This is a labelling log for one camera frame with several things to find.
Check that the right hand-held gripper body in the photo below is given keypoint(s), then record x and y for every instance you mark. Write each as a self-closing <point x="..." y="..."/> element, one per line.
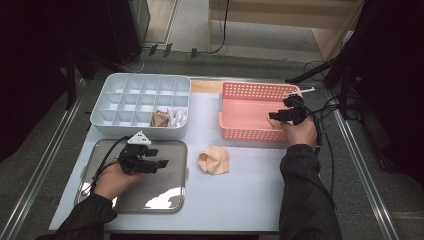
<point x="295" y="110"/>

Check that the light wooden furniture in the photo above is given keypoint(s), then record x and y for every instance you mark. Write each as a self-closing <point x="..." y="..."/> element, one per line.
<point x="266" y="13"/>

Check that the pink plastic basket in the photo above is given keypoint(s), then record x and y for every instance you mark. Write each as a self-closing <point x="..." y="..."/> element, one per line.
<point x="246" y="113"/>

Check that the dark curtain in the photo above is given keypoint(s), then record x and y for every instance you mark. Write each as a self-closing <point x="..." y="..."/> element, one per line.
<point x="400" y="100"/>
<point x="26" y="66"/>

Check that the person's left hand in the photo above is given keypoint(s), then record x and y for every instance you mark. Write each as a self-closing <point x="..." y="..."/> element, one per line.
<point x="113" y="181"/>

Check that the person's right hand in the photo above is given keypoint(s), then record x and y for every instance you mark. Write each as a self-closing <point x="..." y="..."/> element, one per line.
<point x="301" y="133"/>

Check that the black floor bracket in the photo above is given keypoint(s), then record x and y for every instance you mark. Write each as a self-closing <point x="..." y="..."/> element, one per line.
<point x="167" y="50"/>
<point x="152" y="50"/>
<point x="194" y="52"/>

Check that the dark cabinet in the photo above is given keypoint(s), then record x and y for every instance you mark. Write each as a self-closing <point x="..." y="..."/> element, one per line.
<point x="133" y="20"/>

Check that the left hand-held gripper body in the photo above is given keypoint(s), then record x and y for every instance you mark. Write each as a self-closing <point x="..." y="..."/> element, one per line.
<point x="133" y="160"/>

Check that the white compartment storage box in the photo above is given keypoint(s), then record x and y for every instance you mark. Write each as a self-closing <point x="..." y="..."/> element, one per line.
<point x="140" y="131"/>

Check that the translucent grey box lid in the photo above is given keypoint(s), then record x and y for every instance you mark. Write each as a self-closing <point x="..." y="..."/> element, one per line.
<point x="166" y="186"/>

